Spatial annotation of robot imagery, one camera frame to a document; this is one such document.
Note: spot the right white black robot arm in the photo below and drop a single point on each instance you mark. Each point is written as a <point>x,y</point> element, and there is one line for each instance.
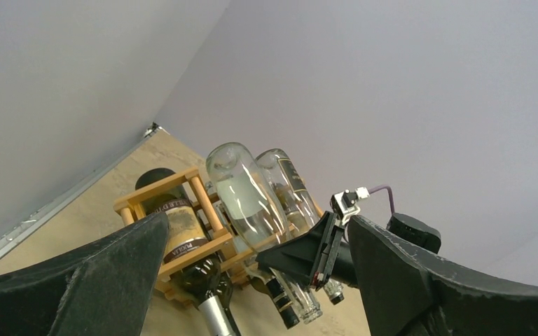
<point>413,232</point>

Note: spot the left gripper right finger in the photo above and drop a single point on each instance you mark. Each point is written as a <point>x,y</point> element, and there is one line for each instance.
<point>408,290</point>

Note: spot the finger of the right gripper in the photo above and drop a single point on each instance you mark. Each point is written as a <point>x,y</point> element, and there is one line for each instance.
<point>310,259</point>

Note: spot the clear bottle front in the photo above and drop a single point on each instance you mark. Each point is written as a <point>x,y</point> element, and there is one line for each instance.
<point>297,203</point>

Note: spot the aluminium frame rails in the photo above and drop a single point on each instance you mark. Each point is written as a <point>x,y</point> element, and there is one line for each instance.
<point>29,225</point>

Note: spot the dark labelled wine bottle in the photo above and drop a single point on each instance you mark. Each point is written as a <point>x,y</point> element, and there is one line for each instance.
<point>276,292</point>

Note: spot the olive green wine bottle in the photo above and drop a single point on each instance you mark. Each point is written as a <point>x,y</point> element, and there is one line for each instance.
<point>202,281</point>

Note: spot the tall clear bottle back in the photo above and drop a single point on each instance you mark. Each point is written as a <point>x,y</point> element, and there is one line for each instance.
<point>257,217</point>

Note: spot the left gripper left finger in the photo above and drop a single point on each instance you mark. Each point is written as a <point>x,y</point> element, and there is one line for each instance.
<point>101,288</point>

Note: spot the wooden wine rack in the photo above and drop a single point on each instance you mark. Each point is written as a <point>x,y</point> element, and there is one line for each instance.
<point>221,239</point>

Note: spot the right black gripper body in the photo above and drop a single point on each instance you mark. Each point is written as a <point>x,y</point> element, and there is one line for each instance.
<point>339,263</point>

